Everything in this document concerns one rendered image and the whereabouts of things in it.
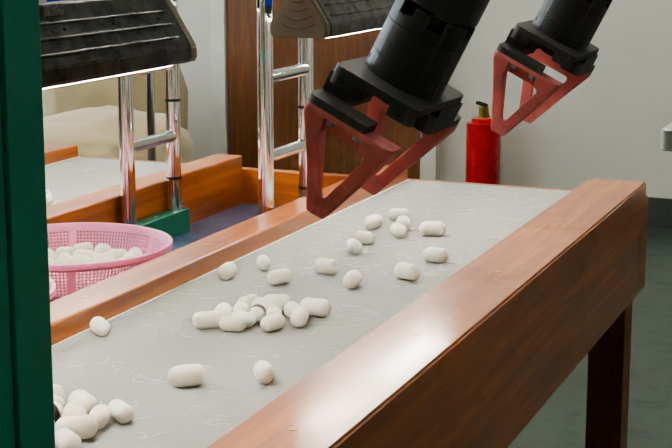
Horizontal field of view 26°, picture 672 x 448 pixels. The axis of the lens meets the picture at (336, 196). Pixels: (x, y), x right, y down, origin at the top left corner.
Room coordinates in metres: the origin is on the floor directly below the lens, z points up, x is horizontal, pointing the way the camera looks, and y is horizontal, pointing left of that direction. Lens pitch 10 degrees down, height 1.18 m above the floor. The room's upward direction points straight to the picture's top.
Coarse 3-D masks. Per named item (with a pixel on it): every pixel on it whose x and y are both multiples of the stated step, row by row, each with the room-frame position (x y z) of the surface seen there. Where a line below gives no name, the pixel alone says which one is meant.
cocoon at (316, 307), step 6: (306, 300) 1.62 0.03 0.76; (312, 300) 1.62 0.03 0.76; (318, 300) 1.62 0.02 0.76; (324, 300) 1.62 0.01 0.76; (306, 306) 1.61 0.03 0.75; (312, 306) 1.61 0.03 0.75; (318, 306) 1.61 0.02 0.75; (324, 306) 1.61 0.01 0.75; (330, 306) 1.62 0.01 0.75; (312, 312) 1.61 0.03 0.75; (318, 312) 1.61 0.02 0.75; (324, 312) 1.61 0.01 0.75
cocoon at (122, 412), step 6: (114, 402) 1.26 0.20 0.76; (120, 402) 1.26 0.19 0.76; (114, 408) 1.25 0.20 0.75; (120, 408) 1.25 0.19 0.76; (126, 408) 1.25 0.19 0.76; (114, 414) 1.25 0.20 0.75; (120, 414) 1.25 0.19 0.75; (126, 414) 1.25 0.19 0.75; (132, 414) 1.25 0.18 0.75; (120, 420) 1.25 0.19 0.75; (126, 420) 1.25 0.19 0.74
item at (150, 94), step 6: (150, 78) 4.10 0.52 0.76; (150, 84) 4.10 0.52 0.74; (150, 90) 4.10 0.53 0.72; (150, 96) 4.11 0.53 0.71; (150, 102) 4.11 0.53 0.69; (150, 108) 4.11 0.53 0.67; (150, 114) 4.11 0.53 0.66; (150, 120) 4.11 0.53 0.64; (150, 126) 4.11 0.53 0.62; (150, 132) 4.11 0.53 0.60; (150, 150) 4.11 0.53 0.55; (150, 156) 4.11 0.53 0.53
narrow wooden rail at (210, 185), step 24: (192, 168) 2.51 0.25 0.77; (216, 168) 2.57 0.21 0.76; (240, 168) 2.65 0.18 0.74; (96, 192) 2.28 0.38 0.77; (144, 192) 2.33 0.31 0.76; (192, 192) 2.48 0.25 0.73; (216, 192) 2.56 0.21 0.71; (240, 192) 2.65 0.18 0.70; (48, 216) 2.08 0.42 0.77; (72, 216) 2.13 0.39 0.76; (96, 216) 2.19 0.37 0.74; (120, 216) 2.26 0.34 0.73; (144, 216) 2.33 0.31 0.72; (192, 216) 2.48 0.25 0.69; (48, 240) 2.07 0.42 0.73
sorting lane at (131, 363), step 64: (384, 192) 2.41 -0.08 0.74; (448, 192) 2.41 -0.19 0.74; (512, 192) 2.41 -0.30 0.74; (256, 256) 1.93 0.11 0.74; (320, 256) 1.93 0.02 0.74; (384, 256) 1.93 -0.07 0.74; (448, 256) 1.93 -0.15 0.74; (128, 320) 1.60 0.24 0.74; (320, 320) 1.60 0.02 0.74; (384, 320) 1.60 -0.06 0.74; (64, 384) 1.37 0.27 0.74; (128, 384) 1.37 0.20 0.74; (256, 384) 1.37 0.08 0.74
